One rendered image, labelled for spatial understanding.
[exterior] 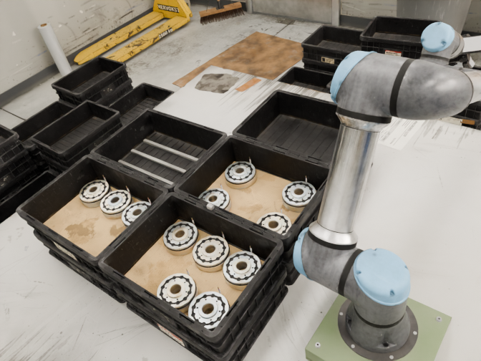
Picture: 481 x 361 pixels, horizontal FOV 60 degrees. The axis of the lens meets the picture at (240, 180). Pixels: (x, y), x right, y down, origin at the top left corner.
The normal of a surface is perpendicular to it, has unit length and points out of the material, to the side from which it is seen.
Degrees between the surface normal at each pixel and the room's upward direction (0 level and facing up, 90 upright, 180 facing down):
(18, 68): 90
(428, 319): 2
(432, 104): 82
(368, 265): 6
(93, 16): 90
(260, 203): 0
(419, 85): 50
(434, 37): 55
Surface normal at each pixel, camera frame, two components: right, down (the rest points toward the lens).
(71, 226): -0.15, -0.72
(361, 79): -0.60, 0.07
